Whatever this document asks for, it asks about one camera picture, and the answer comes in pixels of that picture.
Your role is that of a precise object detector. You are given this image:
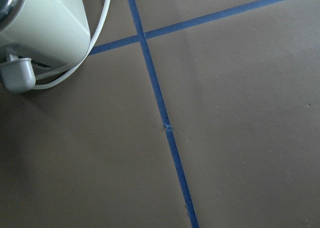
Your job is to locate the white toaster cord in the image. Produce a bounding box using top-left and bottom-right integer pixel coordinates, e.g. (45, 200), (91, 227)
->
(31, 0), (116, 90)

